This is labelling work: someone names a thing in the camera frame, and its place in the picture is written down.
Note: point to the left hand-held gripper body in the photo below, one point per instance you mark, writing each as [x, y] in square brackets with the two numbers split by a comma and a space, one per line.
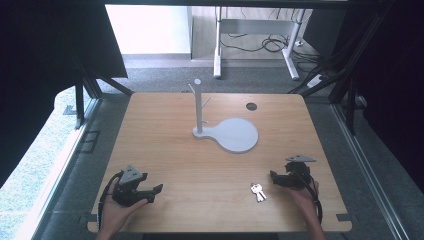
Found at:
[130, 176]

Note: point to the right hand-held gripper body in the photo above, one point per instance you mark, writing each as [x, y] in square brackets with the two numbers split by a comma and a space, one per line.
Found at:
[298, 171]

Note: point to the silver bunch of keys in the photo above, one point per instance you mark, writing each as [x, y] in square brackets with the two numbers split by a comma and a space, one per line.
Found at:
[258, 192]

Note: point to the grey key stand with pegs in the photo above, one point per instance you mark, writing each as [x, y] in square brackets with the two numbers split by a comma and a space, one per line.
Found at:
[233, 135]

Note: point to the person's right hand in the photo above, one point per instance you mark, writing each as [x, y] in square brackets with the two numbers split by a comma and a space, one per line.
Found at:
[303, 198]

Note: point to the person's left hand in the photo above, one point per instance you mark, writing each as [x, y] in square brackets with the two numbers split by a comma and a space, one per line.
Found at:
[115, 213]

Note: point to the white power strip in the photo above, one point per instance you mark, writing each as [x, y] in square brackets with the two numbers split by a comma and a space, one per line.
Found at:
[315, 80]

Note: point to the black curtain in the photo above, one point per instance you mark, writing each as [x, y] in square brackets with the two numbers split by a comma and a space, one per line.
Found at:
[40, 66]
[393, 83]

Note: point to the black metal frame stand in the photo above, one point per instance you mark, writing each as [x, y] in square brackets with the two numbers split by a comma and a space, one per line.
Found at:
[85, 90]
[346, 76]

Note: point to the white metal desk frame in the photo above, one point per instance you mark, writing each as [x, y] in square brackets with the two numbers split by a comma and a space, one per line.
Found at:
[256, 26]

